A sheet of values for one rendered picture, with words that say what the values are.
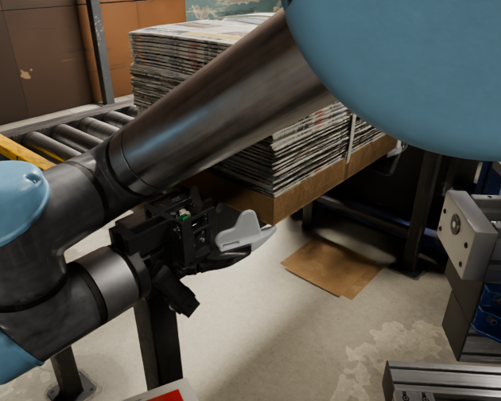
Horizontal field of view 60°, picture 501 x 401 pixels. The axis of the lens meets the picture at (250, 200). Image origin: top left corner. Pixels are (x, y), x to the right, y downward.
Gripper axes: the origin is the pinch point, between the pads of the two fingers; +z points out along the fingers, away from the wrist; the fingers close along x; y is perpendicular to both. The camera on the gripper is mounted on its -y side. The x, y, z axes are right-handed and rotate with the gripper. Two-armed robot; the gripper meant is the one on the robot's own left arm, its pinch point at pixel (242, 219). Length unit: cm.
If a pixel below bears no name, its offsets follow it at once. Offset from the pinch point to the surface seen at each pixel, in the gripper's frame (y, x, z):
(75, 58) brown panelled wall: -38, 323, 148
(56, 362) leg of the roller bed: -63, 58, -12
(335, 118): 13.0, -6.0, 13.4
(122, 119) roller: 1, 50, 14
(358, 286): -79, 20, 89
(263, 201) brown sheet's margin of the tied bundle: 4.8, -4.5, -0.6
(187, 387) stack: 3.1, -17.4, -25.6
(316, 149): 9.7, -6.1, 8.7
